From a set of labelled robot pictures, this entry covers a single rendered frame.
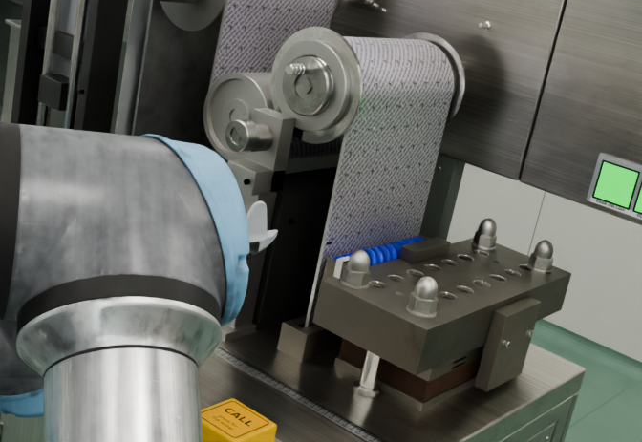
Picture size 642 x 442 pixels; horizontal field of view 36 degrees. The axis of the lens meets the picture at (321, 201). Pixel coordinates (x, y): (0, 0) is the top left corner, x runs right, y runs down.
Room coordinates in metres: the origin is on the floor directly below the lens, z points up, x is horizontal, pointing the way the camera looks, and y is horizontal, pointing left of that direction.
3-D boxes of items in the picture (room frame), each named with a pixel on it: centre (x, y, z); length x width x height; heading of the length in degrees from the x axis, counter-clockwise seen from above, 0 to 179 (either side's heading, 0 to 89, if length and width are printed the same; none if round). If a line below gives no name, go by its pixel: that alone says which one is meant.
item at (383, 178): (1.30, -0.08, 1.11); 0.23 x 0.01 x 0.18; 144
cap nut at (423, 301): (1.10, -0.14, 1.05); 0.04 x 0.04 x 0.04
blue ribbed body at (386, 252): (1.28, -0.10, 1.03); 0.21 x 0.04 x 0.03; 144
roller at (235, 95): (1.40, 0.06, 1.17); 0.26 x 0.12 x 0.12; 144
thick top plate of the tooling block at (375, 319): (1.26, -0.20, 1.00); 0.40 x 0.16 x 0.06; 144
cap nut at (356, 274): (1.15, -0.06, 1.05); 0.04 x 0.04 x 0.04
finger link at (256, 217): (1.05, 0.07, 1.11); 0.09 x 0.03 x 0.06; 135
